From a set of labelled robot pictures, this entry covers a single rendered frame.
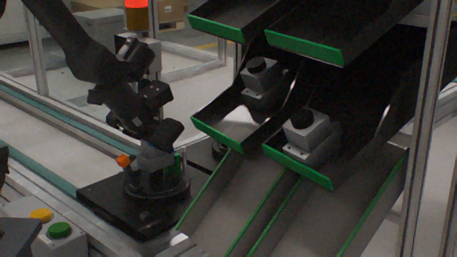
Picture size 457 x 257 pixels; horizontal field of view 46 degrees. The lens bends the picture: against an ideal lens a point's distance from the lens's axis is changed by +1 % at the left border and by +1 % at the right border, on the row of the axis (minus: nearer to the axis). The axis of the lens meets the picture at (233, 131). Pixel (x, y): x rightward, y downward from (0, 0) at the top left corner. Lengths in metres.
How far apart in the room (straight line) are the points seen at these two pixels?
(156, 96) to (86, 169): 0.41
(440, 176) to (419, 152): 0.77
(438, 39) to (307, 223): 0.33
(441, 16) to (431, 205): 0.74
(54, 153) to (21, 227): 0.60
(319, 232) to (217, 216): 0.19
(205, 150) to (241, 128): 0.49
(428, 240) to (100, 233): 0.68
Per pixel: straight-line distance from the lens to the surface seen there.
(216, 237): 0.90
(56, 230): 1.03
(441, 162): 1.58
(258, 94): 0.80
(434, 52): 0.69
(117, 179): 1.18
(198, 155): 1.26
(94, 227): 1.06
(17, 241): 0.86
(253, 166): 0.91
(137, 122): 1.01
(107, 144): 1.42
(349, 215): 0.80
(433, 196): 1.40
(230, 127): 0.82
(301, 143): 0.68
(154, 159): 1.06
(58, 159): 1.44
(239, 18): 0.77
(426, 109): 0.71
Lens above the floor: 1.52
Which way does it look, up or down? 23 degrees down
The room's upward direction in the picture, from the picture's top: straight up
